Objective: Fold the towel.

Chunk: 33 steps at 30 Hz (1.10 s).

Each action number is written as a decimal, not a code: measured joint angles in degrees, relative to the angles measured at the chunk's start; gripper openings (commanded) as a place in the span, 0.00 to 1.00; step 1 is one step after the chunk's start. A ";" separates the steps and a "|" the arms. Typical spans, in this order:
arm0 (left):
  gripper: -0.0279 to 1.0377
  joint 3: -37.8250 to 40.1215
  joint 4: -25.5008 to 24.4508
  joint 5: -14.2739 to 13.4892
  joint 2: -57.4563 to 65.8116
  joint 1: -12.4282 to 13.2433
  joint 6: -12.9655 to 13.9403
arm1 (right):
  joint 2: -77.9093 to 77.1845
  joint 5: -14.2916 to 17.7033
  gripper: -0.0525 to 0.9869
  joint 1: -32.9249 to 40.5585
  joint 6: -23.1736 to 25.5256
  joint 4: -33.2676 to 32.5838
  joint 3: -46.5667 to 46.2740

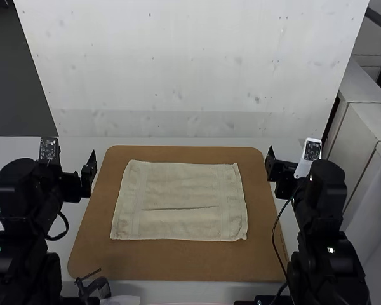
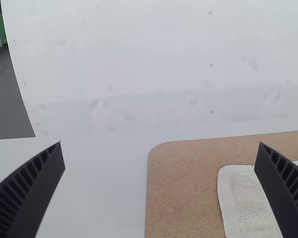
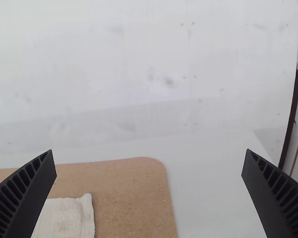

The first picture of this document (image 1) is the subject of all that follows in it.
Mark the black clamp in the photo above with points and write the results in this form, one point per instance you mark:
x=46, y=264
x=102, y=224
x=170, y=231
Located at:
x=95, y=284

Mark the pale towel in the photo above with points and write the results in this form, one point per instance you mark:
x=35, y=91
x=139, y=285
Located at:
x=177, y=197

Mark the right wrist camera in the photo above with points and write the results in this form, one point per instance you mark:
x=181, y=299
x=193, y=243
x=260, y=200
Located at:
x=311, y=152

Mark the white cabinet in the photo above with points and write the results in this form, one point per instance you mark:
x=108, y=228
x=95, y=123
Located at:
x=362, y=127

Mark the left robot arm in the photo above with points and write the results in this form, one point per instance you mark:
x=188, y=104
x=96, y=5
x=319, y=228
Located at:
x=19, y=178

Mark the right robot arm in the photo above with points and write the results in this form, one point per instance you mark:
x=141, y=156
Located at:
x=327, y=190

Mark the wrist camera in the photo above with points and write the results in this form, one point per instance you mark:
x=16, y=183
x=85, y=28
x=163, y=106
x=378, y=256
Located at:
x=49, y=149
x=311, y=152

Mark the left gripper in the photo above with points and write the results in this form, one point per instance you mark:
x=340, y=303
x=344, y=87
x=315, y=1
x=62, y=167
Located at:
x=85, y=181

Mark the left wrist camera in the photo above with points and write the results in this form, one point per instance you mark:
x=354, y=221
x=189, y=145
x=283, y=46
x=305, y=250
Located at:
x=49, y=149

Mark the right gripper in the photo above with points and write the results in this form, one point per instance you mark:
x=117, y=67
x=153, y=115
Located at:
x=284, y=179

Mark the cork mat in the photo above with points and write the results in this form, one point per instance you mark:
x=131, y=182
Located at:
x=177, y=260

